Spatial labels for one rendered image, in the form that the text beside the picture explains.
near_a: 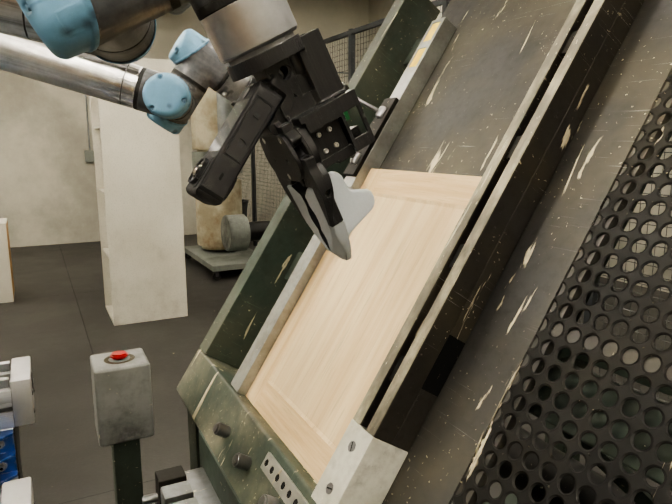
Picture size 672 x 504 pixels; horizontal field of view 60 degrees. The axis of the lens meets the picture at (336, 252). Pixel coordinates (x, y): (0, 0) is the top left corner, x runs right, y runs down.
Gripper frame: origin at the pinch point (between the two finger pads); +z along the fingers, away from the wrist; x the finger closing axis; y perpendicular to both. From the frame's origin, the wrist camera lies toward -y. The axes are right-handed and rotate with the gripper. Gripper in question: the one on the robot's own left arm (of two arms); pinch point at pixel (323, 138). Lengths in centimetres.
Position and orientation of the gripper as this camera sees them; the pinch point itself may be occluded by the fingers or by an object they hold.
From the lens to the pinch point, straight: 130.3
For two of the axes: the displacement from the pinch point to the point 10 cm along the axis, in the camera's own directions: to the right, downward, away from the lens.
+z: 7.5, 4.6, 4.7
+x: -3.0, 8.8, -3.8
